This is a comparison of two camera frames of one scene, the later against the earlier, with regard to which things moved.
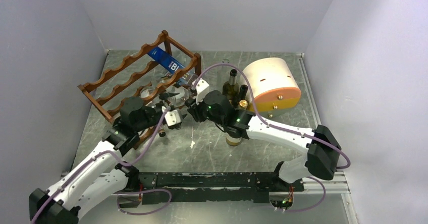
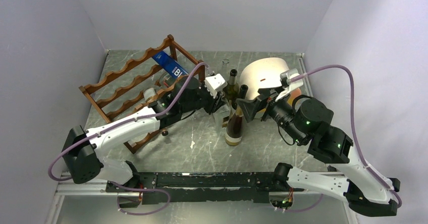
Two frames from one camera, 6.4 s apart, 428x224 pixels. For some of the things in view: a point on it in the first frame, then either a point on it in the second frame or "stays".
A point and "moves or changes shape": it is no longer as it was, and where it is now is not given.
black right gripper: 194,110 -> 251,106
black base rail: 176,188 stays
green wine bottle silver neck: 231,90 stays
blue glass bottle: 166,60 moves or changes shape
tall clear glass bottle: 222,75 stays
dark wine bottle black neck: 244,89 stays
